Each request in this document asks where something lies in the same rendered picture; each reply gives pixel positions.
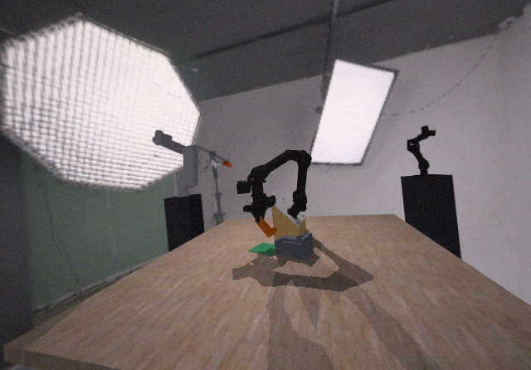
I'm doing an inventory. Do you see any orange l-shaped part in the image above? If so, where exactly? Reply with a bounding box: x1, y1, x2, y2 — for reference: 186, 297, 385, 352
255, 216, 278, 237

